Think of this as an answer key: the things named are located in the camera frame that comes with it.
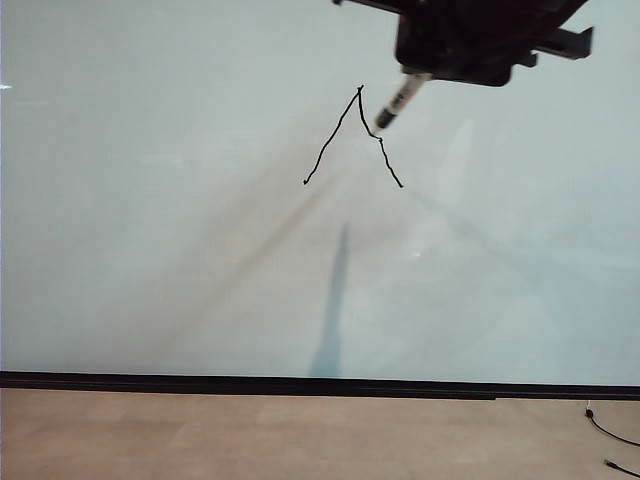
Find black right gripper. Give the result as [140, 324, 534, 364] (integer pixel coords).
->
[332, 0, 596, 90]

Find white black whiteboard marker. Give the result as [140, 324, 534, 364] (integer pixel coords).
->
[374, 71, 434, 134]

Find large white whiteboard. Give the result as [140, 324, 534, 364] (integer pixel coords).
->
[0, 0, 640, 400]

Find black whiteboard pen tray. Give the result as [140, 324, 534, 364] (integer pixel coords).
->
[0, 387, 497, 402]

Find black marker ink strokes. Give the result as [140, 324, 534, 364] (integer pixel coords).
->
[302, 83, 405, 190]

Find black cable with round plug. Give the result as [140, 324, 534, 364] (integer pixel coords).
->
[583, 406, 640, 447]

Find thin black cable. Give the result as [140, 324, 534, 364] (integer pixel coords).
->
[603, 458, 640, 479]

